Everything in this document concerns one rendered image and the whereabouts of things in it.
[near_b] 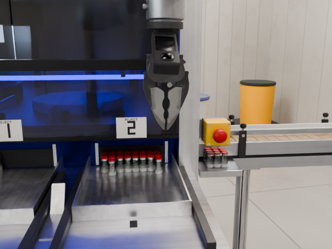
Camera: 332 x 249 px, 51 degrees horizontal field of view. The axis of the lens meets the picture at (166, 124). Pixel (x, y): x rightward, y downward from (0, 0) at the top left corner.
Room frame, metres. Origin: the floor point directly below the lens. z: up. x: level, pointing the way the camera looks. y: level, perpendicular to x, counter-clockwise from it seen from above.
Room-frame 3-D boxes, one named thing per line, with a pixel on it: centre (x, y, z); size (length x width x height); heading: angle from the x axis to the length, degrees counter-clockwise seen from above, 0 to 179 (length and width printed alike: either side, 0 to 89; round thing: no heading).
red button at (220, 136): (0.96, -0.15, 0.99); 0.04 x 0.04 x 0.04; 6
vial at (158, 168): (0.96, 0.02, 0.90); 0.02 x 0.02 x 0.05
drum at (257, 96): (4.50, -1.18, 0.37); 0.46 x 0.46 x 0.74
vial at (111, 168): (0.94, 0.15, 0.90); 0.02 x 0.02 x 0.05
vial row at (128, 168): (0.97, 0.10, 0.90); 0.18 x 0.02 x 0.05; 96
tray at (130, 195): (0.86, 0.09, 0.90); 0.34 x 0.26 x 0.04; 6
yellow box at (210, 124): (1.01, -0.15, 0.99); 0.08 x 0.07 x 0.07; 6
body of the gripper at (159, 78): (0.72, 0.00, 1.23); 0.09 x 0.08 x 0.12; 6
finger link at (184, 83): (0.69, -0.02, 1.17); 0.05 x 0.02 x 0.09; 96
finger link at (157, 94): (0.71, 0.02, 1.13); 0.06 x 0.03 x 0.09; 6
